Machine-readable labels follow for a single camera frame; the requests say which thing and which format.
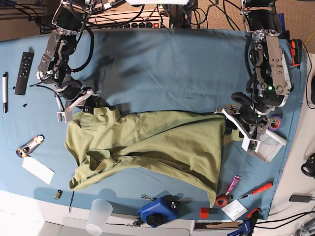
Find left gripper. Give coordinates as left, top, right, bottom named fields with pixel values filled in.
left=214, top=104, right=273, bottom=140

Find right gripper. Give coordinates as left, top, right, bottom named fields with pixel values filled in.
left=54, top=82, right=106, bottom=114

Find olive green t-shirt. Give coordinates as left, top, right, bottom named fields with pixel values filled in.
left=64, top=107, right=241, bottom=207

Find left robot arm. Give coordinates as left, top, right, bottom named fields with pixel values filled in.
left=226, top=0, right=292, bottom=139

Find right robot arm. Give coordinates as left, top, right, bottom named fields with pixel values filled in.
left=35, top=0, right=101, bottom=114

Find purple tape roll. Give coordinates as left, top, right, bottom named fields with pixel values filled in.
left=269, top=114, right=282, bottom=131

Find rolled printed paper sheet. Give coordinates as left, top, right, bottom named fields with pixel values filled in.
left=247, top=129, right=287, bottom=164

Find pink glue tube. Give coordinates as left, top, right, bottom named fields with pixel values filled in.
left=225, top=175, right=241, bottom=196

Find light blue table cloth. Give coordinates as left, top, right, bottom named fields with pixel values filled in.
left=0, top=29, right=307, bottom=219

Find red tape roll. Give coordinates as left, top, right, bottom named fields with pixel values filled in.
left=215, top=194, right=228, bottom=207

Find black remote control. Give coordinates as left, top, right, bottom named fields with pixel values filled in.
left=15, top=52, right=34, bottom=95

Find white square paper note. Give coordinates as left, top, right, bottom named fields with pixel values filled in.
left=222, top=199, right=248, bottom=221

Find orange grey utility knife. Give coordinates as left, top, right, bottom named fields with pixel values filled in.
left=16, top=134, right=45, bottom=158

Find white paper card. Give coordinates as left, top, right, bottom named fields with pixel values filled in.
left=22, top=156, right=54, bottom=185

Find red cube block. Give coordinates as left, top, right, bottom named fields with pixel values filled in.
left=199, top=207, right=210, bottom=219

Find black and white marker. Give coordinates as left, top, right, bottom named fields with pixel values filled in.
left=2, top=72, right=8, bottom=113

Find small green battery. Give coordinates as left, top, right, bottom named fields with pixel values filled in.
left=55, top=189, right=63, bottom=200

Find black power strip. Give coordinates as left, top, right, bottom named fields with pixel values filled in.
left=123, top=21, right=161, bottom=28

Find blue orange spring clamp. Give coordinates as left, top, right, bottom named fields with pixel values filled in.
left=227, top=208, right=261, bottom=236

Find black power adapter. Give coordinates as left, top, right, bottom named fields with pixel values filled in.
left=289, top=195, right=314, bottom=203

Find orange black clamp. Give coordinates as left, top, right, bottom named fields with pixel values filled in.
left=291, top=39, right=303, bottom=66

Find blue plastic clamp device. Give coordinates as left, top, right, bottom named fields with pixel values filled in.
left=134, top=194, right=179, bottom=228

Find blue black clamp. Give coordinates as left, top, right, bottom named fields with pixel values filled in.
left=277, top=13, right=290, bottom=40

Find black tweezers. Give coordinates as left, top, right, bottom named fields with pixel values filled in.
left=68, top=191, right=75, bottom=213

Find translucent plastic cup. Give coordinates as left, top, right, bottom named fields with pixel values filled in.
left=86, top=199, right=113, bottom=236

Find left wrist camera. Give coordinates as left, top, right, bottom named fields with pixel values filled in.
left=241, top=137, right=261, bottom=153

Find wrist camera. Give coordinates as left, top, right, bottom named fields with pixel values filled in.
left=57, top=111, right=72, bottom=123
left=241, top=137, right=261, bottom=153

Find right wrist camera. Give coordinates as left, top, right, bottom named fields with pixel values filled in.
left=57, top=111, right=72, bottom=123

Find orange handled screwdriver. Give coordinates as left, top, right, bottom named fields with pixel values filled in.
left=239, top=182, right=273, bottom=199

